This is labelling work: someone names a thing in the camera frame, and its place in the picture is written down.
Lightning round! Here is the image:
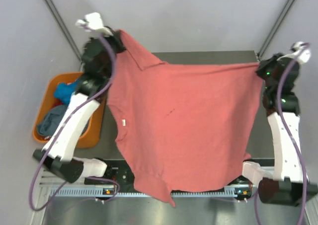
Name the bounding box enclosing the pink t shirt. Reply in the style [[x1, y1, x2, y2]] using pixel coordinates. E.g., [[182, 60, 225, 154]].
[[107, 31, 262, 205]]

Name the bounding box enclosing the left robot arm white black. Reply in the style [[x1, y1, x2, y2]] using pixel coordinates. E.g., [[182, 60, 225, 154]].
[[33, 30, 126, 184]]

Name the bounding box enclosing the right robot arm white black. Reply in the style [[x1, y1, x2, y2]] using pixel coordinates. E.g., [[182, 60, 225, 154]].
[[232, 50, 311, 207]]

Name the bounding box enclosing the orange plastic bin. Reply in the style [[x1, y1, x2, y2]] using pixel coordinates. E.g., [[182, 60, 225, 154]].
[[32, 72, 106, 149]]

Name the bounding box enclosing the grey blue t shirt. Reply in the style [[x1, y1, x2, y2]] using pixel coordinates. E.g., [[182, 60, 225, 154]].
[[36, 105, 68, 137]]

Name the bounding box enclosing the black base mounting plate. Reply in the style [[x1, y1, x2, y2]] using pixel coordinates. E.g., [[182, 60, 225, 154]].
[[84, 160, 251, 193]]

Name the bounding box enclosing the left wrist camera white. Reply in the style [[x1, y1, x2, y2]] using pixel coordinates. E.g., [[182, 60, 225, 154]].
[[75, 12, 113, 36]]

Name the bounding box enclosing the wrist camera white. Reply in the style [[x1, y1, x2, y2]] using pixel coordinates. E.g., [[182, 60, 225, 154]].
[[75, 12, 113, 36], [278, 41, 312, 65]]

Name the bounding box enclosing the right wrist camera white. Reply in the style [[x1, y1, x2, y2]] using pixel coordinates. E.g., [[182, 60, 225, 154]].
[[278, 41, 312, 65]]

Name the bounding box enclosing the left aluminium frame post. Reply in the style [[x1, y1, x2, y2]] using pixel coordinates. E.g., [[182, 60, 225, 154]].
[[43, 0, 81, 62]]

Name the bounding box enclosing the aluminium frame post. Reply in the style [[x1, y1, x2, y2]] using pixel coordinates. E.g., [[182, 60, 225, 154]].
[[43, 0, 81, 62], [255, 0, 296, 61]]

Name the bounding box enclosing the right aluminium frame post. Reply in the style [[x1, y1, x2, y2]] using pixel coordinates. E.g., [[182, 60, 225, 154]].
[[255, 0, 296, 61]]

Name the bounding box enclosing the slotted cable duct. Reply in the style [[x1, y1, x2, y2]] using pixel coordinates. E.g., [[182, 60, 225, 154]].
[[56, 186, 251, 198]]

